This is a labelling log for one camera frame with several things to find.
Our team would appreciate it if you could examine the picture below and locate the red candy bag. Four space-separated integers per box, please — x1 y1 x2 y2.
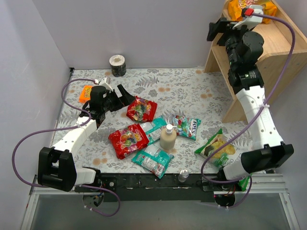
126 96 157 123
108 124 149 160

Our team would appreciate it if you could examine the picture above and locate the orange candy bag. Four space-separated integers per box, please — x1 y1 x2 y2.
227 0 278 24

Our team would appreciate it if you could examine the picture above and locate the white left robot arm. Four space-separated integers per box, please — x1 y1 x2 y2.
37 77 135 192

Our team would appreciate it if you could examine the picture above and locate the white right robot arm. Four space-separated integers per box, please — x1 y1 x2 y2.
207 17 294 184

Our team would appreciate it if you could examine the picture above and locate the wooden shelf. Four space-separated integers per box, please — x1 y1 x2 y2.
204 6 307 123

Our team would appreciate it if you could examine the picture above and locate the Fox's candy bag front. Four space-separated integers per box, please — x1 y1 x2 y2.
171 115 201 140

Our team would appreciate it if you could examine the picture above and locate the teal candy bag near edge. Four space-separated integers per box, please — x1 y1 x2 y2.
131 145 174 179

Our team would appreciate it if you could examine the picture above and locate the orange snack box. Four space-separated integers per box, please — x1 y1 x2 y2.
79 85 92 104

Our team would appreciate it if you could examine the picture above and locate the tape roll dark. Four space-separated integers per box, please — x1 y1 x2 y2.
109 55 126 77

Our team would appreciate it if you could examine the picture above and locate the teal Fox's bag back side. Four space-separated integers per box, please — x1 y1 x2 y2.
140 116 168 146

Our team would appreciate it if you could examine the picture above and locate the floral table mat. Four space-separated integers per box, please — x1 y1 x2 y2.
53 68 246 173

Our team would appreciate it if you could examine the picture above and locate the beige pump soap bottle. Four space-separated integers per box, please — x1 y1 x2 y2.
160 124 177 150

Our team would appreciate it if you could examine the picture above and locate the clear small bottle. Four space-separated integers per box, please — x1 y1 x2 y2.
177 169 189 183

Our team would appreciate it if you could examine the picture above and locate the green cassava chips bag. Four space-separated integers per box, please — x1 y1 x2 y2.
194 129 249 191

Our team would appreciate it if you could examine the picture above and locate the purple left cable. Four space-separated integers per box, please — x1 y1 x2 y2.
12 78 120 217

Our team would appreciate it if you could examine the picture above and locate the purple cable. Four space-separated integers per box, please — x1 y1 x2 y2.
200 11 296 208
12 78 120 217

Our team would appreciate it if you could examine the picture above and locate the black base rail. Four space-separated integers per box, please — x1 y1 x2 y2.
90 173 242 205

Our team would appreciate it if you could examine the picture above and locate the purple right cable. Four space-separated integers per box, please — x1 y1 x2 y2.
200 11 296 208

